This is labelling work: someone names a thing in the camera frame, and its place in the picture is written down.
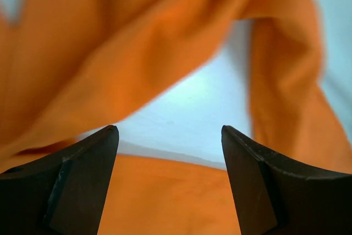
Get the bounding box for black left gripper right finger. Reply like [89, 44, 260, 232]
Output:
[222, 125, 351, 234]

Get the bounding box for orange trousers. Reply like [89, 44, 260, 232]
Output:
[1, 0, 351, 234]

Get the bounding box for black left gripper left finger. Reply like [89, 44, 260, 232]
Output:
[1, 125, 119, 234]

